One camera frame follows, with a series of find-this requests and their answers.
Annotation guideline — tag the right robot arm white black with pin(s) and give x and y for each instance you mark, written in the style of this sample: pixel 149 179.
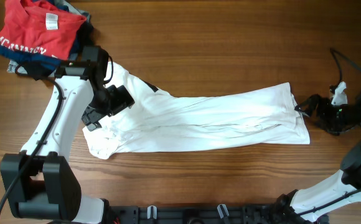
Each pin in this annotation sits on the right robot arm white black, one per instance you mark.
pixel 340 189

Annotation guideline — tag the navy blue folded garment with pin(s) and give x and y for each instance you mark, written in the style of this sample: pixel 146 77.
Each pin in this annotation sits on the navy blue folded garment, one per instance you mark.
pixel 40 59

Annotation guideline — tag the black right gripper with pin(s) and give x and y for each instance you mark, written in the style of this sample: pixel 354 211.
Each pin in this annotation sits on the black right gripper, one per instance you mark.
pixel 318 107

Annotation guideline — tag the white rail clip right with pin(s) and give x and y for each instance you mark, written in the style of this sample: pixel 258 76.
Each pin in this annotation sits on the white rail clip right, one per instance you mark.
pixel 222 211

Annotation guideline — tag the white rail clip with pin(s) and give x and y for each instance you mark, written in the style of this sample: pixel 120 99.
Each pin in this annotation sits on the white rail clip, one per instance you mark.
pixel 222 211
pixel 151 212

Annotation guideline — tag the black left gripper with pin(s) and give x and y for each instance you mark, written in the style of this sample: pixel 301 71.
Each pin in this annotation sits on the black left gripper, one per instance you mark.
pixel 91 117

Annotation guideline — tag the grey printed folded garment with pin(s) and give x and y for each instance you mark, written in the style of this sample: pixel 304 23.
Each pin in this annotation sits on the grey printed folded garment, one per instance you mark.
pixel 41 28

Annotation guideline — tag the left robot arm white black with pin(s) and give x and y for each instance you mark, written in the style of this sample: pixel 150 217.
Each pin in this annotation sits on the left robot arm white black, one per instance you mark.
pixel 38 181

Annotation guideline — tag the red folded t-shirt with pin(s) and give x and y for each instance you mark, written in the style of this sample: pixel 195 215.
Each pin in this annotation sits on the red folded t-shirt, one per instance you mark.
pixel 34 34

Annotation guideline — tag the white t-shirt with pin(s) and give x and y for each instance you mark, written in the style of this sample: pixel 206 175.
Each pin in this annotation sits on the white t-shirt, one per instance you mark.
pixel 160 122

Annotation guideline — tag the white rail clip left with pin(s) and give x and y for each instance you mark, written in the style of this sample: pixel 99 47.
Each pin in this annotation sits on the white rail clip left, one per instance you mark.
pixel 151 212

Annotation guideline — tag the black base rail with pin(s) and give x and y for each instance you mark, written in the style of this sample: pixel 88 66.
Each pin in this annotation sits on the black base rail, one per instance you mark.
pixel 248 214

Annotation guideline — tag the black folded garment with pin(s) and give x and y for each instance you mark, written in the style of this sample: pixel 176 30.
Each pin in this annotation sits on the black folded garment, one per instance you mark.
pixel 45 66

